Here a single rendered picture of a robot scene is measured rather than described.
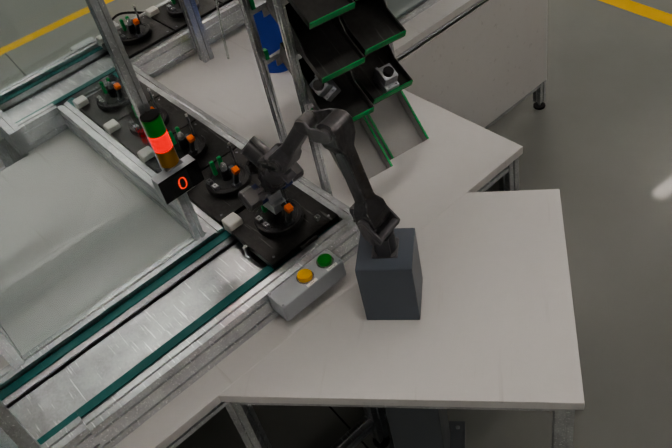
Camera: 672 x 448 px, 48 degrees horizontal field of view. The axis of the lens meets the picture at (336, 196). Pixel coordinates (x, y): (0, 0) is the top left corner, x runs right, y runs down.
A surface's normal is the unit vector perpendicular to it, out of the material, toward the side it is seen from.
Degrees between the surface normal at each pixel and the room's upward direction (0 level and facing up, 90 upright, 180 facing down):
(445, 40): 90
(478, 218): 0
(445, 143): 0
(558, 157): 0
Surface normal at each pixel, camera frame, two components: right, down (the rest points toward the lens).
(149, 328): -0.18, -0.72
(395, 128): 0.24, -0.14
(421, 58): 0.65, 0.43
